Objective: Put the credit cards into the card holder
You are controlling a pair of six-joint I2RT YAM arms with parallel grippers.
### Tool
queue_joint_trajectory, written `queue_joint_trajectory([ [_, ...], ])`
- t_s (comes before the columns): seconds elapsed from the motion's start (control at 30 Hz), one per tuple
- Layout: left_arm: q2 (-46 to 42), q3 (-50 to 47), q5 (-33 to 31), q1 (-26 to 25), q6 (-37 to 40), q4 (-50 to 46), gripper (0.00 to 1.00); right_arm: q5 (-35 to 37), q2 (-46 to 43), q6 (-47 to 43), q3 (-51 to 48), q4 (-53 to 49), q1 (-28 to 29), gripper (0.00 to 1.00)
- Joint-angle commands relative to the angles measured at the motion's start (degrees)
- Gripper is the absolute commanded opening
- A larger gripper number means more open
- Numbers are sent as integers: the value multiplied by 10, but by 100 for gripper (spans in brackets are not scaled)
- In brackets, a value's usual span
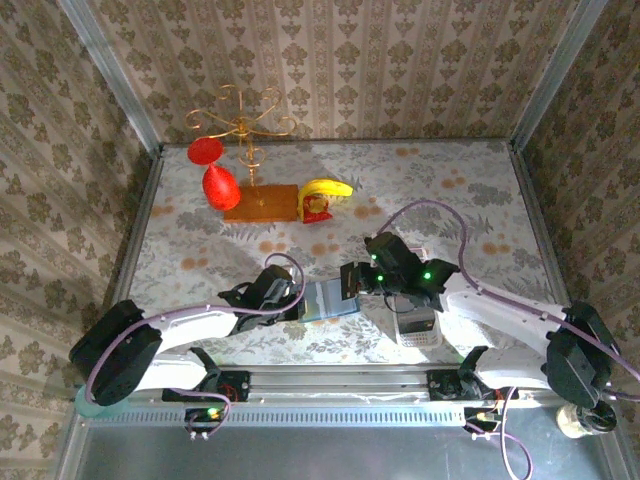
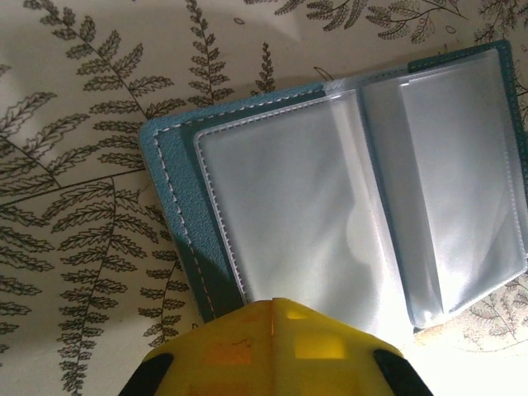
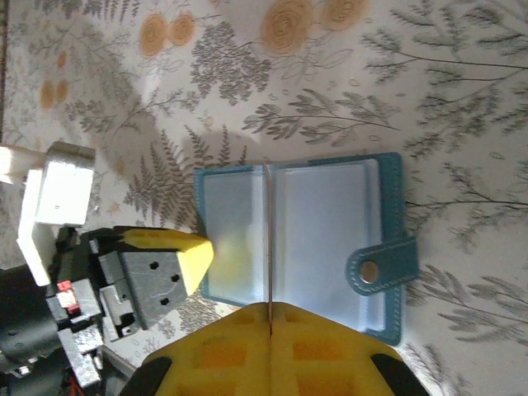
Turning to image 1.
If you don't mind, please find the slotted metal cable duct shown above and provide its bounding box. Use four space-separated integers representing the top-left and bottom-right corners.
79 401 611 427

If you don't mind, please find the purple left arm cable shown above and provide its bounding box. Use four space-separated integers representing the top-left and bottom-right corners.
85 253 307 436

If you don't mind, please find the floral tablecloth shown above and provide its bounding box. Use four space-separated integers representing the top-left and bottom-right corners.
107 139 576 366

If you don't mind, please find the white plastic basket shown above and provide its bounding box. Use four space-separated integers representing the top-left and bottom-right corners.
392 245 444 350

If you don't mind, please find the grey metal shelf plate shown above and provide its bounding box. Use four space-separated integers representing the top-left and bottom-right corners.
54 424 626 480

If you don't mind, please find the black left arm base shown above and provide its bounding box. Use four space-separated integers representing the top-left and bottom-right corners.
162 370 251 404

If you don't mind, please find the aluminium mounting rail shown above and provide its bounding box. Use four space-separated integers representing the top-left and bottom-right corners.
134 363 566 405

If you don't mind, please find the red yellow snack bag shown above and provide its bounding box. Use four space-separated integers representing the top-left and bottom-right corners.
298 194 334 225

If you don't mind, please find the dark credit card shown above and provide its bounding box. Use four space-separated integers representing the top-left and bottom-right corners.
339 261 363 303

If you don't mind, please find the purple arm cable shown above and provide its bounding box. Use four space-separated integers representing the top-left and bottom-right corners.
374 199 640 479
85 253 307 436

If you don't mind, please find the red wine glass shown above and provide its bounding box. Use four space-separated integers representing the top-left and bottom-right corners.
187 138 241 211

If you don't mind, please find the yellow banana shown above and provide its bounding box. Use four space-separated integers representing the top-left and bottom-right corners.
298 178 355 211

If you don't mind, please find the blue card holder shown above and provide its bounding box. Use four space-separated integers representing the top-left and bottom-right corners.
298 279 362 324

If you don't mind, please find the teal plastic cup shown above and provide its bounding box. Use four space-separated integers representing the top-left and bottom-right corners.
74 384 126 419

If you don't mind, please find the small circuit board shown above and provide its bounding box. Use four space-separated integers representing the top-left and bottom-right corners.
462 405 506 442
183 407 225 442

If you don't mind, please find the aluminium frame post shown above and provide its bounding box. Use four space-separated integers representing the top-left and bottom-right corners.
56 0 166 154
508 0 601 151

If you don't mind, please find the aluminium table edge rail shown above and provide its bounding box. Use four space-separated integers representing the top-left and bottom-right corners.
107 144 166 306
508 142 574 309

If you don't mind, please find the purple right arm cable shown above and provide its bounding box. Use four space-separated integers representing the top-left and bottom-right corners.
374 199 640 479

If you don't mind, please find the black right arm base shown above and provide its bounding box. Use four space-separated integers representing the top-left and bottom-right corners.
427 367 519 401

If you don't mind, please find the gold wire stand wooden base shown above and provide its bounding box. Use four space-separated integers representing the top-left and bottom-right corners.
184 83 300 225

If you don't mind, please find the glass jar black lid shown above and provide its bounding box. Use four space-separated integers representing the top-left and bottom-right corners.
557 399 619 440

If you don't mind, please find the stack of credit cards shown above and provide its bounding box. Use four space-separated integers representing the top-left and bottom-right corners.
398 305 435 335

